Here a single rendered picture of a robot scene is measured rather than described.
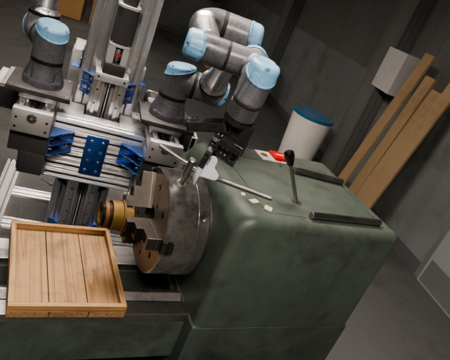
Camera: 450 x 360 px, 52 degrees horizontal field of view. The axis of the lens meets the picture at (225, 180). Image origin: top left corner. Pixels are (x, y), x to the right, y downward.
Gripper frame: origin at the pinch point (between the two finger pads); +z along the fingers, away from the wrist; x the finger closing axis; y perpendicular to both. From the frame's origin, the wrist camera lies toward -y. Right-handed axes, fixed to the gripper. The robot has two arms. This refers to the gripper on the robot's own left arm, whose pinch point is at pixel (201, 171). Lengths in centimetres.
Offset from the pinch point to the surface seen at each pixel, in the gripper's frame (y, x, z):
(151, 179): -12.1, 1.6, 12.9
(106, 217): -15.4, -13.9, 20.2
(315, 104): 22, 525, 162
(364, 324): 129, 150, 140
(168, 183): -5.8, -3.8, 6.6
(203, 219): 7.4, -3.0, 11.2
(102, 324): -1, -26, 44
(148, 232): -3.2, -12.4, 17.6
